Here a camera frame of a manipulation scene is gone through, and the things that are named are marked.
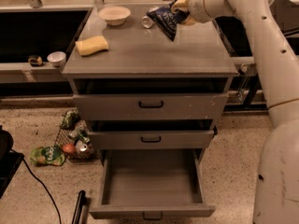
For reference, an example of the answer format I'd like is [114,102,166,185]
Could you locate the tape measure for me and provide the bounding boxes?
[28,55,43,66]

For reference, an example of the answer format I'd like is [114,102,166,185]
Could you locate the red apple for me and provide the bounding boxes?
[63,144,76,154]

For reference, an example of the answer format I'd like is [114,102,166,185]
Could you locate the small white cup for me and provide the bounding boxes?
[47,51,66,67]

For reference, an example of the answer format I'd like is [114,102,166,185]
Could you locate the grey drawer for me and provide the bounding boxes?
[74,78,228,120]
[90,149,215,220]
[89,119,214,150]

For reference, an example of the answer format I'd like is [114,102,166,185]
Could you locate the yellow sponge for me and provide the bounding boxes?
[76,35,109,56]

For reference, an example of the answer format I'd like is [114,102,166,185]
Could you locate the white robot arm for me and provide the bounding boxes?
[172,0,299,224]

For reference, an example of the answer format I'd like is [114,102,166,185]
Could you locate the wire basket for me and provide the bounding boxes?
[55,120,97,161]

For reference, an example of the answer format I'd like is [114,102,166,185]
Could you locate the green bottle in basket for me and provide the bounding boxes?
[68,128,90,144]

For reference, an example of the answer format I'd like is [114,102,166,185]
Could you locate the green snack pouch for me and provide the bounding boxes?
[30,146,65,166]

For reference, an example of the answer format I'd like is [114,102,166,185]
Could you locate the grey drawer cabinet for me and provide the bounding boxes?
[63,5,236,156]

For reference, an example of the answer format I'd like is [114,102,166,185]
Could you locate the blue chip bag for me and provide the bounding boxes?
[146,3,190,41]

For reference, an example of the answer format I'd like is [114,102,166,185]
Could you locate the green chip bag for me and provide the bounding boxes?
[61,110,80,129]

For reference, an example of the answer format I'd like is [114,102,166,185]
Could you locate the black cable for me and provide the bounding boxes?
[8,148,63,224]

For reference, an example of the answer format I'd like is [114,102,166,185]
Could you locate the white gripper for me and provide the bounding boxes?
[171,0,213,26]

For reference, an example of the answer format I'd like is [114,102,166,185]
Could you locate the silver can in basket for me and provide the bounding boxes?
[76,140,89,153]

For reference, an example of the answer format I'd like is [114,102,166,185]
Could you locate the black metal bar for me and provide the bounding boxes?
[71,190,88,224]

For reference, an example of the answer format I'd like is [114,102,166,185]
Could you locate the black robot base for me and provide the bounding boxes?
[0,126,24,199]

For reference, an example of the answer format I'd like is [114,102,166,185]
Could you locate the grey bottom drawer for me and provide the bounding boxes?
[90,149,215,220]

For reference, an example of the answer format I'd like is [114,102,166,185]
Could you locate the grey middle drawer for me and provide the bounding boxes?
[89,119,214,150]

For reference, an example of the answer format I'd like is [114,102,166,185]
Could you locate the silver can on counter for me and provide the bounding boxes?
[141,7,158,29]

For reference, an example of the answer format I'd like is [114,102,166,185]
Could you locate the beige bowl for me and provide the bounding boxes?
[98,7,131,26]

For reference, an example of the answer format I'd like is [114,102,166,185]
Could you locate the grey top drawer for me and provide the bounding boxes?
[74,78,228,120]

